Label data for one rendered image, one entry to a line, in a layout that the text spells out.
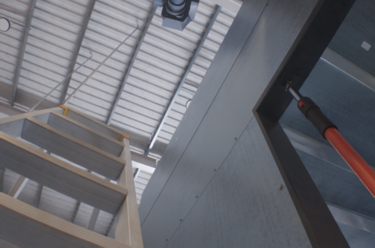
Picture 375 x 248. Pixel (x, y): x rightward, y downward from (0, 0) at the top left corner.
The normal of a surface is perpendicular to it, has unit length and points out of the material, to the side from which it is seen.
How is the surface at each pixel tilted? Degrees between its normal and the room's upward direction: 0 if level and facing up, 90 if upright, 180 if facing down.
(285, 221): 90
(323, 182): 180
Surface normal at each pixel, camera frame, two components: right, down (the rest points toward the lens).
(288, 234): -0.90, -0.39
